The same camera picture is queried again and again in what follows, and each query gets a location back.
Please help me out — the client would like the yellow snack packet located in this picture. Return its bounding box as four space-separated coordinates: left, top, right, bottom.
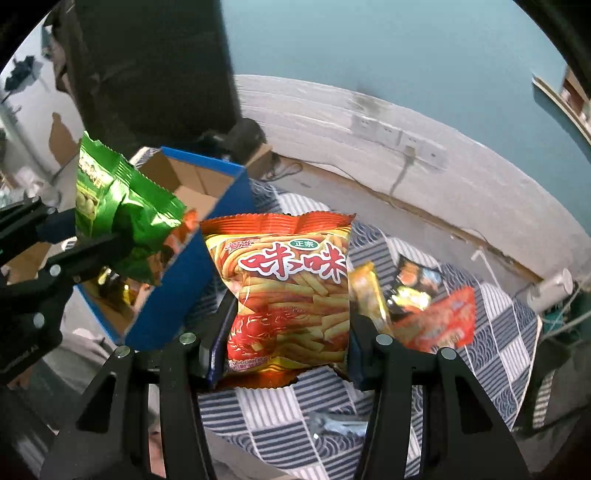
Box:
348 261 393 335

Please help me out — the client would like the white cylindrical container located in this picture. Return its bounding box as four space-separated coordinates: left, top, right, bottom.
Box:
526 268 575 311

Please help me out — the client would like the clear plastic wrapper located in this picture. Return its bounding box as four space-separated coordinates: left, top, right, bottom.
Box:
307 411 370 440

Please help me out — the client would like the wooden wall shelf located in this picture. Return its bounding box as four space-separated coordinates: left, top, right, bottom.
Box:
531 74 591 134

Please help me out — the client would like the grey power plug cable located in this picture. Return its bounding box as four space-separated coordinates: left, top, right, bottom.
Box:
390 145 416 197

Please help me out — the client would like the black snack packet orange print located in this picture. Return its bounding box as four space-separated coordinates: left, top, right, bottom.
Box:
390 255 446 317

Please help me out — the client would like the brown cardboard box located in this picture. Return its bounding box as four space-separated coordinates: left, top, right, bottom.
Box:
7 240 54 282

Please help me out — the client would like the blue cardboard box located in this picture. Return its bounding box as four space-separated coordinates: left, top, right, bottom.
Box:
74 147 257 352

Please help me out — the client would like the black fabric panel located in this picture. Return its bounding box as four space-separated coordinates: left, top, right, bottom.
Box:
55 0 243 148

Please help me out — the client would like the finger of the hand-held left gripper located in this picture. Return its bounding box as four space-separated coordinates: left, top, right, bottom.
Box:
0 232 136 330
0 196 77 264

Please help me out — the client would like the white wall socket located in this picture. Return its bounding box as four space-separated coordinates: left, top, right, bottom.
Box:
421 141 448 169
398 131 423 160
351 113 377 138
375 122 400 147

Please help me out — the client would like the orange snack packet black label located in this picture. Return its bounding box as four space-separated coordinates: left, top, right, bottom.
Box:
161 209 199 274

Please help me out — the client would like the orange red fries snack packet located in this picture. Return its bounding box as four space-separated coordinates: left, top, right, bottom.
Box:
199 212 357 391

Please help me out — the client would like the navy white patterned tablecloth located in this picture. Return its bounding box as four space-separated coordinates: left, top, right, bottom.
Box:
152 180 543 480

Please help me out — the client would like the cardboard box on shelf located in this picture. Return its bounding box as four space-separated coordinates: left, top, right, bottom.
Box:
561 67 591 112

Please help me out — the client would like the small cardboard box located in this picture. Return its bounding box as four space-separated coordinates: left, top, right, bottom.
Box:
247 143 275 181

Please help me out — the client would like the shiny gold snack packet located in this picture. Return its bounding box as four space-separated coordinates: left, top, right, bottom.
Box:
85 265 153 306

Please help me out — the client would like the black round device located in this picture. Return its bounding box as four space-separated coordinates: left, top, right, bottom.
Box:
198 117 269 162

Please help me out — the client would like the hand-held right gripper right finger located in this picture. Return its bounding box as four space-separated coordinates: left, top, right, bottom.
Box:
348 314 532 480

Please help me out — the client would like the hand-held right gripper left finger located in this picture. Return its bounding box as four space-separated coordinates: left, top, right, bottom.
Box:
39 290 239 480

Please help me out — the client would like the teal cord bundle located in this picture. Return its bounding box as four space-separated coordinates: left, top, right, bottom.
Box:
542 286 591 334

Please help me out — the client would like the green snack packet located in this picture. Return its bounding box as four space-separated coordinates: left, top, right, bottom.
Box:
74 131 188 287

